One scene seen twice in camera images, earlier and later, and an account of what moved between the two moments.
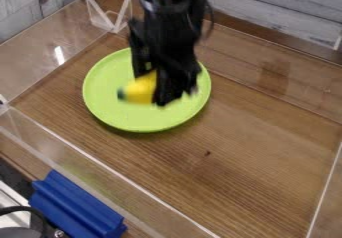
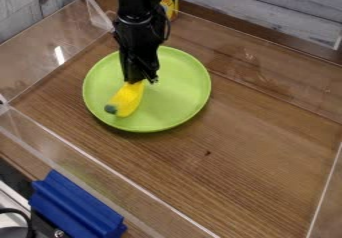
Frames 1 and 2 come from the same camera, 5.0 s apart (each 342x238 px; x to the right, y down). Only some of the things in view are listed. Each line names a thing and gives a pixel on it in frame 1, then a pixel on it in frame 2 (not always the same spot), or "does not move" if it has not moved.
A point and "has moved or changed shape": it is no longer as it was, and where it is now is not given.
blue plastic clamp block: [60, 199] does not move
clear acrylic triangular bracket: [100, 19] does not move
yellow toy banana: [138, 93] has moved or changed shape
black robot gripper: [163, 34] → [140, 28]
